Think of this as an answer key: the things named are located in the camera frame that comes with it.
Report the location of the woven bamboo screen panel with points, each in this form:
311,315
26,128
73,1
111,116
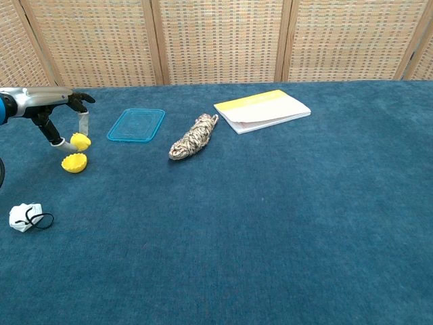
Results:
348,40
98,40
220,40
17,50
426,64

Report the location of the yellow scalloped cap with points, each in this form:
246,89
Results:
74,163

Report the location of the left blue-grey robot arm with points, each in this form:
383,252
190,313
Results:
2,108

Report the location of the small yellow object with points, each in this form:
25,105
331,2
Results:
81,141

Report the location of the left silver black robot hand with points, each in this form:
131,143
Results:
37,100

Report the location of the blue transparent plastic lid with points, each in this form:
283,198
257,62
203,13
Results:
135,125

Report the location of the blue carpet table mat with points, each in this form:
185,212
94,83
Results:
203,237

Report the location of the yellow and white notebook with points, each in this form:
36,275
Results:
264,110

